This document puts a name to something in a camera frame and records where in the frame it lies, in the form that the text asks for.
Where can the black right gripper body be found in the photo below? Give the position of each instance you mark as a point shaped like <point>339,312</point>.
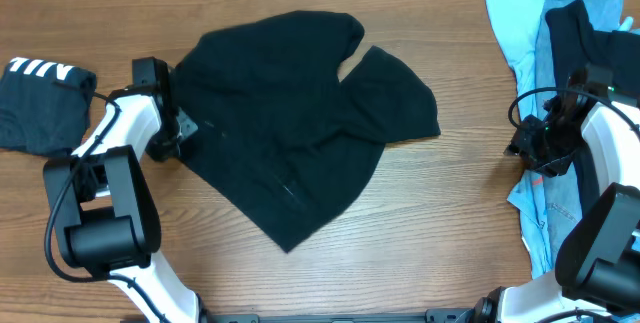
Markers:
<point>523,144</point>

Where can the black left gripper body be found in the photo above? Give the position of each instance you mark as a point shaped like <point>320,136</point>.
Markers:
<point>167,144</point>

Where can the black shorts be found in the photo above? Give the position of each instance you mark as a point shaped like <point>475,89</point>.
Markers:
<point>279,133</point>

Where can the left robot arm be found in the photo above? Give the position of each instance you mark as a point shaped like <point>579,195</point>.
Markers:
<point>102,216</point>

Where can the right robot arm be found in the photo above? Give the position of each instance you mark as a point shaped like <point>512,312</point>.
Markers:
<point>597,271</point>

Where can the black garment in pile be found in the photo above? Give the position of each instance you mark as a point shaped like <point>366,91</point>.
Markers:
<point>595,48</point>

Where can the folded black shirt white letters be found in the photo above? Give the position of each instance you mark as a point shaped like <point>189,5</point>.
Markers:
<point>44,106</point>

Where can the light blue shirt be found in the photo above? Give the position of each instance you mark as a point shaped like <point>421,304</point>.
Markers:
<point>515,24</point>

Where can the blue denim jeans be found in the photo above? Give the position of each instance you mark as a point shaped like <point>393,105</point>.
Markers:
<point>561,193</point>

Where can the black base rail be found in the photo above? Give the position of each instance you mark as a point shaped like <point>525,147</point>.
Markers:
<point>433,315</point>

